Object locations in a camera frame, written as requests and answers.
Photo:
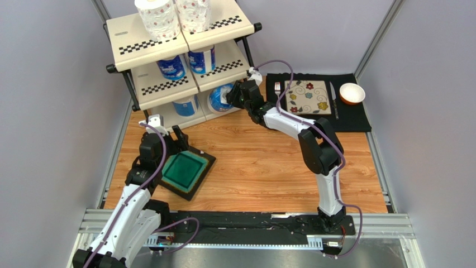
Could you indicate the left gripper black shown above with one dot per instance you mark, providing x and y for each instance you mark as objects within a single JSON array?
[{"x": 182, "y": 140}]

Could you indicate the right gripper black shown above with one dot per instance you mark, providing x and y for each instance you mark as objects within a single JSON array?
[{"x": 235, "y": 96}]

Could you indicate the blue cartoon-face roll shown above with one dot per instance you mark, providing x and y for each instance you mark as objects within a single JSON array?
[{"x": 216, "y": 100}]

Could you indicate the plastic-wrapped roll blue label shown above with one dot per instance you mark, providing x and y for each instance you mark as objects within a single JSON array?
[{"x": 186, "y": 107}]

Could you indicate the dark blue roll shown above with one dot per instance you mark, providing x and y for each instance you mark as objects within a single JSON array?
[
  {"x": 202, "y": 61},
  {"x": 173, "y": 68}
]

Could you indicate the white floral paper roll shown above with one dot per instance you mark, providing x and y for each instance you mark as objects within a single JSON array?
[{"x": 194, "y": 15}]

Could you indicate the white red-floral paper roll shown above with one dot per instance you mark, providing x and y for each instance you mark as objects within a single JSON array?
[{"x": 159, "y": 18}]

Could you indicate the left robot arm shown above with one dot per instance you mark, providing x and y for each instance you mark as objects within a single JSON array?
[{"x": 134, "y": 218}]

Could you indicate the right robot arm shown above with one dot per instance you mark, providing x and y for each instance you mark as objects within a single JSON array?
[{"x": 321, "y": 149}]

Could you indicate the cream checkered three-tier shelf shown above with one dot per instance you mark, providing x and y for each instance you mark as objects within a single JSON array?
[{"x": 136, "y": 55}]

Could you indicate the green square plate black rim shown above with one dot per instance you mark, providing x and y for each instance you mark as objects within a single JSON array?
[{"x": 184, "y": 172}]

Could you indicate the silver fork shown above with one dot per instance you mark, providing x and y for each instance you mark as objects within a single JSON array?
[{"x": 277, "y": 89}]

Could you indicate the square floral plate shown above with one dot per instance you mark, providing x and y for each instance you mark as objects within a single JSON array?
[{"x": 307, "y": 97}]

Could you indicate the silver table knife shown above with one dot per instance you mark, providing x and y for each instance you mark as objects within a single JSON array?
[{"x": 333, "y": 96}]

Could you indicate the white and orange bowl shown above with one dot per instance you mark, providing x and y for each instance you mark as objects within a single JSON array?
[{"x": 352, "y": 94}]

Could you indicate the black cloth placemat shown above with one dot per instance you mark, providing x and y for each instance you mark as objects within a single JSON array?
[{"x": 351, "y": 118}]

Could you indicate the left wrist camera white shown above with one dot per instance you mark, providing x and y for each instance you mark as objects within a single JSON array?
[{"x": 157, "y": 122}]

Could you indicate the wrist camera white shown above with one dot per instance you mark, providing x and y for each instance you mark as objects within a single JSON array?
[
  {"x": 254, "y": 74},
  {"x": 157, "y": 122}
]

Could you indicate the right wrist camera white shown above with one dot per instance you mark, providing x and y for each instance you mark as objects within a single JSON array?
[{"x": 254, "y": 74}]

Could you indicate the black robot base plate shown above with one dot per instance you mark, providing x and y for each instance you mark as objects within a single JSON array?
[{"x": 252, "y": 228}]

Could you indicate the aluminium frame rail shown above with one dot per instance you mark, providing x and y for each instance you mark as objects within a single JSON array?
[{"x": 382, "y": 240}]

